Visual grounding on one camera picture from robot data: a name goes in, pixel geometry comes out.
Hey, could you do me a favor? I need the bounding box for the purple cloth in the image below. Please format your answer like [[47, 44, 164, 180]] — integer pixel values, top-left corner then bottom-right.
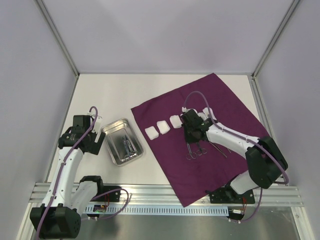
[[131, 73, 268, 207]]

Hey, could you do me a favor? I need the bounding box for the aluminium right frame post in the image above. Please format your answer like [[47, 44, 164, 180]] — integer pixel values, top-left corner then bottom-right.
[[251, 0, 302, 79]]

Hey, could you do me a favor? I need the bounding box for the white gauze pad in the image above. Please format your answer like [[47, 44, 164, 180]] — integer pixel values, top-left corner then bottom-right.
[[156, 120, 171, 135], [145, 126, 159, 140], [169, 115, 183, 129]]

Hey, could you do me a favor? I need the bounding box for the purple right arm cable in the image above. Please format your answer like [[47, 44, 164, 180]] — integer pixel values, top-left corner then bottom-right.
[[182, 91, 290, 186]]

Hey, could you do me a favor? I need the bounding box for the white slotted cable duct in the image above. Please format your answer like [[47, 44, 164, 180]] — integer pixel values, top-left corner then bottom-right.
[[84, 204, 229, 217]]

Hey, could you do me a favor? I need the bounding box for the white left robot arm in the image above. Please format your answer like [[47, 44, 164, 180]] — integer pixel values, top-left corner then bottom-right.
[[29, 112, 106, 240]]

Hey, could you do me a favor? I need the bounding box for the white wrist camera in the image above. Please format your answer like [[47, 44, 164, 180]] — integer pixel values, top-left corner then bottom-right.
[[180, 107, 198, 116], [87, 112, 103, 134]]

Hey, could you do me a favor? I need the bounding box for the aluminium frame post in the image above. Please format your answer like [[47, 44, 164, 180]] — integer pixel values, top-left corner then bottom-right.
[[34, 0, 80, 79], [251, 0, 302, 79]]

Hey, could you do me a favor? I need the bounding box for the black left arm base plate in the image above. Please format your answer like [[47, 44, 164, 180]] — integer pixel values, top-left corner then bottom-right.
[[91, 185, 128, 203]]

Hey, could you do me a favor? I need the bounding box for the stainless steel tray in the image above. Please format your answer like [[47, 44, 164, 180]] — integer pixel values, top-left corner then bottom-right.
[[101, 118, 144, 167]]

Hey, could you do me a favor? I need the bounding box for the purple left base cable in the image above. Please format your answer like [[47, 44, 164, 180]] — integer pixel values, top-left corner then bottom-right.
[[82, 188, 133, 222]]

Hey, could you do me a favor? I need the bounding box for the aluminium front rail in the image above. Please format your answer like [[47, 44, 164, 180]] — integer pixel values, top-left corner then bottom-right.
[[29, 183, 304, 207]]

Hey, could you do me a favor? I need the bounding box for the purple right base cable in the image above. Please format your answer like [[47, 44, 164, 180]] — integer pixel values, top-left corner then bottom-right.
[[226, 187, 263, 225]]

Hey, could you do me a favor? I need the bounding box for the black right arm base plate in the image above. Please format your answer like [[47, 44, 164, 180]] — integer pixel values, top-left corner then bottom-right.
[[205, 184, 256, 204]]

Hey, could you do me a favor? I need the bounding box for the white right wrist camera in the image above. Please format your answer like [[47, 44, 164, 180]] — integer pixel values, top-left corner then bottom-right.
[[180, 107, 198, 116]]

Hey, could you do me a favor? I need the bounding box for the aluminium right side rail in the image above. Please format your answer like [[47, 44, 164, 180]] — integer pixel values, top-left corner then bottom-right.
[[249, 73, 311, 240]]

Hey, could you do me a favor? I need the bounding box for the aluminium left frame post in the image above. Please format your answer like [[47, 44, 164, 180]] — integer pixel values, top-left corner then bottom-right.
[[34, 0, 80, 79]]

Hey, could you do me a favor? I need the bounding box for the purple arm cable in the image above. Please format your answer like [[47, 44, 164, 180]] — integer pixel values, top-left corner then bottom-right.
[[34, 106, 98, 240], [182, 91, 290, 186]]

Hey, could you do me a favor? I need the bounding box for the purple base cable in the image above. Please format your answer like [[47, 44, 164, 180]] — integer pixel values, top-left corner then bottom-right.
[[82, 188, 133, 222], [226, 187, 263, 225]]

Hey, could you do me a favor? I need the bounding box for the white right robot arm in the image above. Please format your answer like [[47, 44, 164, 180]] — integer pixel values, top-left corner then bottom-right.
[[180, 109, 289, 203]]

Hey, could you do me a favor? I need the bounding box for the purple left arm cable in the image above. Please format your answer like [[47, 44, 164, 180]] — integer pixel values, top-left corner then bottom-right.
[[34, 106, 98, 240]]

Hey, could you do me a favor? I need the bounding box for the packaged blade pouch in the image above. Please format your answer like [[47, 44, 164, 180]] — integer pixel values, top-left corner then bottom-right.
[[197, 112, 207, 121], [202, 107, 218, 123]]

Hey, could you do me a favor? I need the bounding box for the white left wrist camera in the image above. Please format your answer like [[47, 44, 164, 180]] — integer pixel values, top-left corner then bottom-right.
[[87, 112, 103, 134]]

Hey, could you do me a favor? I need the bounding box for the aluminium rail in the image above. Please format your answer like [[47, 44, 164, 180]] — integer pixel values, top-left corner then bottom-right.
[[249, 73, 311, 240], [29, 183, 304, 207]]

